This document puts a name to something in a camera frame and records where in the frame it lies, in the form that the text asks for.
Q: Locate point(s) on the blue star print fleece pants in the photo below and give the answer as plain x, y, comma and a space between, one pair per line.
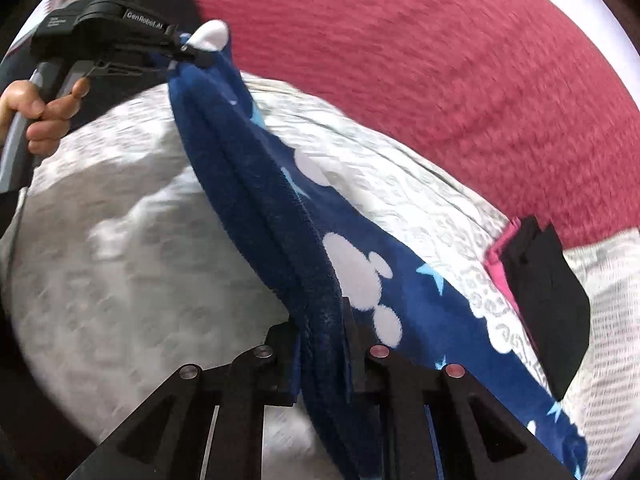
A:
324, 260

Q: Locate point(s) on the white grey patterned mattress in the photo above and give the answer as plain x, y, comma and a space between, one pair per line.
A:
121, 272

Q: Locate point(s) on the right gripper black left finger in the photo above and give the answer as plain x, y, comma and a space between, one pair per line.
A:
204, 423

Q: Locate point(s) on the black folded cloth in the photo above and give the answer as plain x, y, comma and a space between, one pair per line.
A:
552, 304

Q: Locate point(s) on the red textured blanket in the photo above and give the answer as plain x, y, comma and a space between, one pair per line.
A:
508, 96

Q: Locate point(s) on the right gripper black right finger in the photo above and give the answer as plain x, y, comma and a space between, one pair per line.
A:
439, 424

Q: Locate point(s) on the black folded garment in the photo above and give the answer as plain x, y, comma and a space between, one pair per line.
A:
109, 91

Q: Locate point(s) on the pink folded cloth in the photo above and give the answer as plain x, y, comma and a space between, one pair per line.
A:
495, 268

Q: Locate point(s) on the person's left hand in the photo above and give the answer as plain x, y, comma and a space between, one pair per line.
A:
50, 122

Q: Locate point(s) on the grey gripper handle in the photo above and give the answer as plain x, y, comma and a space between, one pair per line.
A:
53, 79

